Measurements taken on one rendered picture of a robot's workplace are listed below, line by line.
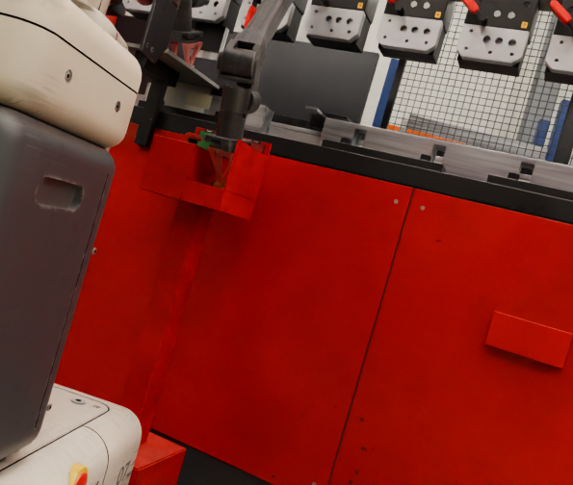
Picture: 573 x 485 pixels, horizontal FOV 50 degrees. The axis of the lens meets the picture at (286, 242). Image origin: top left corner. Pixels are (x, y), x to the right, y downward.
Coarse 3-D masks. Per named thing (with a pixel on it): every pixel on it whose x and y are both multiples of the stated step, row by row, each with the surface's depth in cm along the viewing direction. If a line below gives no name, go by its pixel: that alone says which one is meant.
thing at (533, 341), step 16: (496, 320) 124; (512, 320) 123; (528, 320) 122; (496, 336) 124; (512, 336) 123; (528, 336) 122; (544, 336) 121; (560, 336) 120; (512, 352) 123; (528, 352) 121; (544, 352) 120; (560, 352) 119; (560, 368) 119
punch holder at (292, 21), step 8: (248, 0) 168; (296, 0) 164; (304, 0) 169; (248, 8) 167; (256, 8) 166; (296, 8) 166; (304, 8) 170; (240, 16) 168; (288, 16) 163; (296, 16) 167; (280, 24) 163; (288, 24) 164; (296, 24) 169; (280, 32) 165; (288, 32) 166; (296, 32) 170; (280, 40) 172; (288, 40) 170
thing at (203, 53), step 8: (200, 24) 177; (208, 24) 176; (208, 32) 176; (216, 32) 175; (224, 32) 174; (200, 40) 176; (208, 40) 175; (216, 40) 174; (224, 40) 175; (192, 48) 177; (200, 48) 176; (208, 48) 175; (216, 48) 174; (200, 56) 177; (208, 56) 176; (216, 56) 175
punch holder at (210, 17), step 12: (216, 0) 172; (228, 0) 171; (240, 0) 177; (192, 12) 174; (204, 12) 173; (216, 12) 171; (228, 12) 174; (192, 24) 180; (216, 24) 174; (228, 24) 175
